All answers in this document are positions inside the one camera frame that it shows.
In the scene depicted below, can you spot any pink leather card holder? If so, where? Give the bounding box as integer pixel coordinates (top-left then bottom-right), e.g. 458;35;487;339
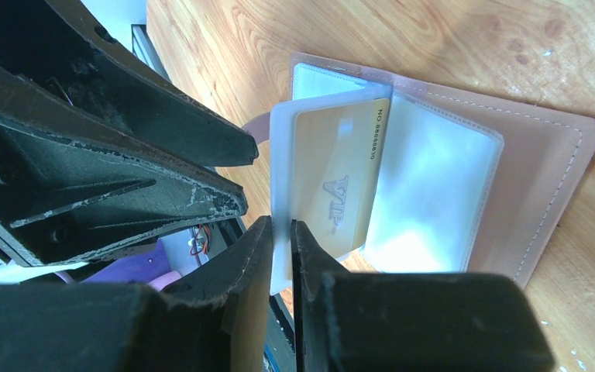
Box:
246;53;595;295

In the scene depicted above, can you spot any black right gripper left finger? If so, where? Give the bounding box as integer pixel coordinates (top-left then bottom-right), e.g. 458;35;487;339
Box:
0;216;273;371

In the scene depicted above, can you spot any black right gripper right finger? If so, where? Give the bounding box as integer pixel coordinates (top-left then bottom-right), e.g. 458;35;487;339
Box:
291;221;555;371

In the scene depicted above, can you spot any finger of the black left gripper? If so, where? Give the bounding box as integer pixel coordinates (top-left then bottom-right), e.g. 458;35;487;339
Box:
0;100;247;267
0;0;260;168

